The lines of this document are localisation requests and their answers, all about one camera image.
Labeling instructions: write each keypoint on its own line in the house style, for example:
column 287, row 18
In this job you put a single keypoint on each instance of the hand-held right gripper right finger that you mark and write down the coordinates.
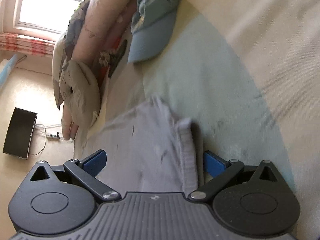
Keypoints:
column 212, row 162

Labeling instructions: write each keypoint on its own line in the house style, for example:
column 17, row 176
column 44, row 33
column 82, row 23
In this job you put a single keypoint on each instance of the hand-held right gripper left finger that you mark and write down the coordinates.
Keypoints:
column 96, row 162

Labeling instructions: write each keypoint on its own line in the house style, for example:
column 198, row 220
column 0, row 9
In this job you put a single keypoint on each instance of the white power strip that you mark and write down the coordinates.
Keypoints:
column 53, row 136

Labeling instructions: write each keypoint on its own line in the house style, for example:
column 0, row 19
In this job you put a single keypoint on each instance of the pale blue rolled sheet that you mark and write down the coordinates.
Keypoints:
column 8, row 72

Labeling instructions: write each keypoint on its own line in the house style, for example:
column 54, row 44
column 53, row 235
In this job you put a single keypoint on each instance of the blue cap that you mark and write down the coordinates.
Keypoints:
column 152, row 37

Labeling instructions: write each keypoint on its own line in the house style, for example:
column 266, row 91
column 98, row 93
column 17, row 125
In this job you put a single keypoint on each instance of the window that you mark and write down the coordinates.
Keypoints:
column 55, row 5

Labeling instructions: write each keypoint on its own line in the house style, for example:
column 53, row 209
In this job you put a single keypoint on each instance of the pink floral quilt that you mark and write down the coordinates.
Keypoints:
column 100, row 25

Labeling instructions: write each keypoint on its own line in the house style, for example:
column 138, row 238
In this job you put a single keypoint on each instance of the red cloth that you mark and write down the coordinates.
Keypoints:
column 102, row 77

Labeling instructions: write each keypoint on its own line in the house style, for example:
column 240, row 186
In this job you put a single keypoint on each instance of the grey printed pants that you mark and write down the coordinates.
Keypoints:
column 150, row 150

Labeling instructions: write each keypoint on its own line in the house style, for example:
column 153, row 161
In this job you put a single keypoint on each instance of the pink patterned curtain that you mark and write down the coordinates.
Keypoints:
column 27, row 45

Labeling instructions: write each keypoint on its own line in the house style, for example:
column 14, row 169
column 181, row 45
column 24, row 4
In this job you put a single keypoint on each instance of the grey patterned pillow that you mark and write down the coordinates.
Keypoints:
column 58, row 62

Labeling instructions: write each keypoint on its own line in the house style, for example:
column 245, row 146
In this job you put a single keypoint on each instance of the folded grey blue cloth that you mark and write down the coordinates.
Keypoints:
column 75, row 22

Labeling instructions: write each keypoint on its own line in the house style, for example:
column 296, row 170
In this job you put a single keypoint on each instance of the grey cat face cushion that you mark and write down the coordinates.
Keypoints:
column 82, row 97

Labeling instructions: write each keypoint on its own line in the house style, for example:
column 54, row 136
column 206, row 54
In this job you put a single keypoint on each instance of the black television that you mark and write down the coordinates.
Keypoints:
column 20, row 132

